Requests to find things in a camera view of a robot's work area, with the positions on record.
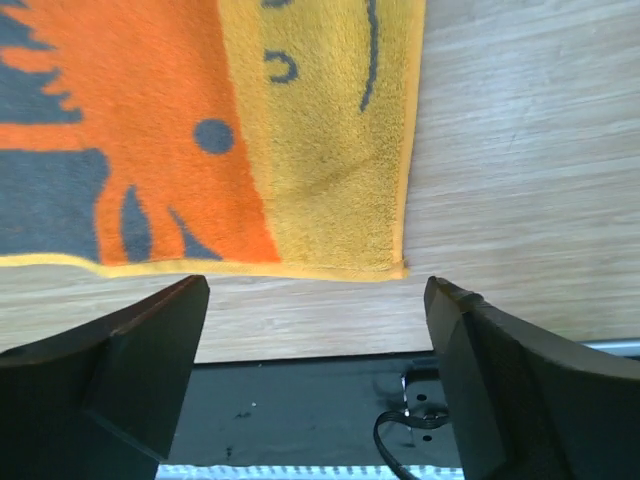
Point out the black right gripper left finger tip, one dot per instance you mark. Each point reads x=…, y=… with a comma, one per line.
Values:
x=102, y=400

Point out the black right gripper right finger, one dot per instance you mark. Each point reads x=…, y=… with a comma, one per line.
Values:
x=526, y=403

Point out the orange yellow grey giraffe towel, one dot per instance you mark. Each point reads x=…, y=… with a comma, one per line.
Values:
x=238, y=137

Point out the white slotted cable duct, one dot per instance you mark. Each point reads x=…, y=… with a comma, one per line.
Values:
x=266, y=472

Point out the aluminium frame rail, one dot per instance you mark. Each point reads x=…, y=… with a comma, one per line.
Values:
x=628, y=348

